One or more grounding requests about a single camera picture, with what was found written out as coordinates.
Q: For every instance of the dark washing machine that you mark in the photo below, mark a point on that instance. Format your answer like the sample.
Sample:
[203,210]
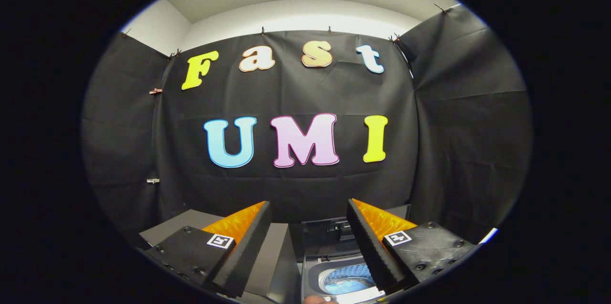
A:
[312,275]

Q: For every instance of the row of small black clips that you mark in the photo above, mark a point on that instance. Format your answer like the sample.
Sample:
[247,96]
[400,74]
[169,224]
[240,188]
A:
[262,31]

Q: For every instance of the grey cabinet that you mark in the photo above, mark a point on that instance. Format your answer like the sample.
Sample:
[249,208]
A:
[278,256]

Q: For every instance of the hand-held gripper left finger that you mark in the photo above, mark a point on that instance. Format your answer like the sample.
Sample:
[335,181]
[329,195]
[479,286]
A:
[248,246]

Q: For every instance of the red clip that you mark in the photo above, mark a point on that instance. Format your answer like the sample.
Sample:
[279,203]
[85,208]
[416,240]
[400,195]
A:
[155,91]

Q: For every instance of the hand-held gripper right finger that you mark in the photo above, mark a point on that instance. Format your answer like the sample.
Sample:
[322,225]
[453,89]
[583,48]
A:
[367,246]

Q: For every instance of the light blue polo shirt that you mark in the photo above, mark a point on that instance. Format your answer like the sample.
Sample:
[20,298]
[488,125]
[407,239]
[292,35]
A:
[341,288]

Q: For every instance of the black backdrop cloth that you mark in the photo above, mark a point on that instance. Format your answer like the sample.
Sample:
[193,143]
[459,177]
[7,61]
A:
[334,99]

